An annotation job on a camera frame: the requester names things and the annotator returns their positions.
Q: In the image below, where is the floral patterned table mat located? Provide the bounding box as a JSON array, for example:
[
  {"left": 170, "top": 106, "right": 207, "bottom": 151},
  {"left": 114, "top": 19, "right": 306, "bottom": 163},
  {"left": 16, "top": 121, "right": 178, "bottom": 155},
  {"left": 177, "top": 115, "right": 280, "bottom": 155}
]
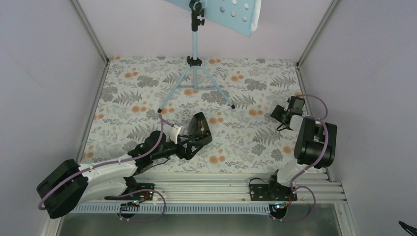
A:
[{"left": 80, "top": 56, "right": 322, "bottom": 174}]

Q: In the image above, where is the black object at corner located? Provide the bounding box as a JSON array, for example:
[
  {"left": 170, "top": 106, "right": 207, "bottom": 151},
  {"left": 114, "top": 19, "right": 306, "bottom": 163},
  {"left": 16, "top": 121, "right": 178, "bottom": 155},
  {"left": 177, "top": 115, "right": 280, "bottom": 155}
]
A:
[{"left": 398, "top": 221, "right": 417, "bottom": 236}]

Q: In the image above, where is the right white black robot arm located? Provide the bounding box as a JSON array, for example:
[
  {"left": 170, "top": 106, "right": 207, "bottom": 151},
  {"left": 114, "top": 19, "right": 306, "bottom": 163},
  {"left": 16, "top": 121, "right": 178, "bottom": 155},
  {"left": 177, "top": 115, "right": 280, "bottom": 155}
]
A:
[{"left": 266, "top": 105, "right": 337, "bottom": 200}]

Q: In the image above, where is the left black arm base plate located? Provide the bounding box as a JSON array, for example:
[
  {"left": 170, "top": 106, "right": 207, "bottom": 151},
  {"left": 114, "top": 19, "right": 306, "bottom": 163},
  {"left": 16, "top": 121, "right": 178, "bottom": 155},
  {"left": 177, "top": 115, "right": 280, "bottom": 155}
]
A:
[{"left": 104, "top": 183, "right": 155, "bottom": 201}]

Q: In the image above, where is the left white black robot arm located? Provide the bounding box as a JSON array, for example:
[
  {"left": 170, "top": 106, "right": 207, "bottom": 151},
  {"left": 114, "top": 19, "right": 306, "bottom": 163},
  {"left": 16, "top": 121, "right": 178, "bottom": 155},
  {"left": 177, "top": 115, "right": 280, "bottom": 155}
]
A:
[{"left": 36, "top": 130, "right": 212, "bottom": 219}]

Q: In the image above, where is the white sheet music paper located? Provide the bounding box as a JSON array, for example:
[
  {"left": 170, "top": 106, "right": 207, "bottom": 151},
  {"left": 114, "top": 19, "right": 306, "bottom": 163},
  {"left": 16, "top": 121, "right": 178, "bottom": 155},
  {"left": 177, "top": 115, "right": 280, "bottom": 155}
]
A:
[{"left": 250, "top": 0, "right": 262, "bottom": 31}]

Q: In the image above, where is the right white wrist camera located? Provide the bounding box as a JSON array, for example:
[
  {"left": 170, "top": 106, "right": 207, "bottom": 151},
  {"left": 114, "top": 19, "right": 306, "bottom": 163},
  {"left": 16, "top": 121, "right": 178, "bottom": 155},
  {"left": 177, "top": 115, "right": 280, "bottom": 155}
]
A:
[{"left": 288, "top": 96, "right": 305, "bottom": 116}]

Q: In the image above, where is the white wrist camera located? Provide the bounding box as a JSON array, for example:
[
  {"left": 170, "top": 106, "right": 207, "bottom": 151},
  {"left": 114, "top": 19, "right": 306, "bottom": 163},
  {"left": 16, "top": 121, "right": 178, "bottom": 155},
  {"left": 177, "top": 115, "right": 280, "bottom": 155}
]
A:
[
  {"left": 288, "top": 96, "right": 305, "bottom": 116},
  {"left": 169, "top": 124, "right": 182, "bottom": 144}
]

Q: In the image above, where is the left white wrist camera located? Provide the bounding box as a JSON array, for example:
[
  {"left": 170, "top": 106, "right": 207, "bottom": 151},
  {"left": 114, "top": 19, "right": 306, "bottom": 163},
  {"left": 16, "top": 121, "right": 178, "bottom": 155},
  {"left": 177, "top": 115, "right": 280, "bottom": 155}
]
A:
[{"left": 169, "top": 124, "right": 182, "bottom": 144}]

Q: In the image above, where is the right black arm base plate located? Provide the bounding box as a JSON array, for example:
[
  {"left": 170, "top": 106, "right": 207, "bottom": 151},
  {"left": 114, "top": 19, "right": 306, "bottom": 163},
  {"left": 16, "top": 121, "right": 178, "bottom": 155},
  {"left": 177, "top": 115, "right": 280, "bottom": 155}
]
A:
[{"left": 249, "top": 183, "right": 298, "bottom": 202}]

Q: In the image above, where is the light blue music stand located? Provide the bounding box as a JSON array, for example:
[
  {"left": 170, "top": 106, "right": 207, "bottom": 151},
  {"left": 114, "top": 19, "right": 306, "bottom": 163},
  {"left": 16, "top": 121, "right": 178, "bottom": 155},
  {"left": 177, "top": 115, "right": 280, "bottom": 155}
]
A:
[{"left": 157, "top": 0, "right": 255, "bottom": 113}]

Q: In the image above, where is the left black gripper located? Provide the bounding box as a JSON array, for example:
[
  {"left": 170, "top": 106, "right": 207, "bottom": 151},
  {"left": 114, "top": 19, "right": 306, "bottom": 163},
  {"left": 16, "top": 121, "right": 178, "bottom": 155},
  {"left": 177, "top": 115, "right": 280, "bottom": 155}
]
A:
[{"left": 151, "top": 134, "right": 202, "bottom": 160}]

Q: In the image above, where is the black metronome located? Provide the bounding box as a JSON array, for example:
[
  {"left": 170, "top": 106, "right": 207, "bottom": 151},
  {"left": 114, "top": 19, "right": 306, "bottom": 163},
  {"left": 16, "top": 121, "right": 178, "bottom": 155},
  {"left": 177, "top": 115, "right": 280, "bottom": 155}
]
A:
[{"left": 188, "top": 112, "right": 212, "bottom": 141}]

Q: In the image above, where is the aluminium mounting rail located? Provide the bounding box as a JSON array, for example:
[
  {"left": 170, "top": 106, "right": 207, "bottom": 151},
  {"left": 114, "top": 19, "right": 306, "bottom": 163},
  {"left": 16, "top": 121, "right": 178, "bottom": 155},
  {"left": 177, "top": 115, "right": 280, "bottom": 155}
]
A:
[{"left": 71, "top": 173, "right": 347, "bottom": 215}]

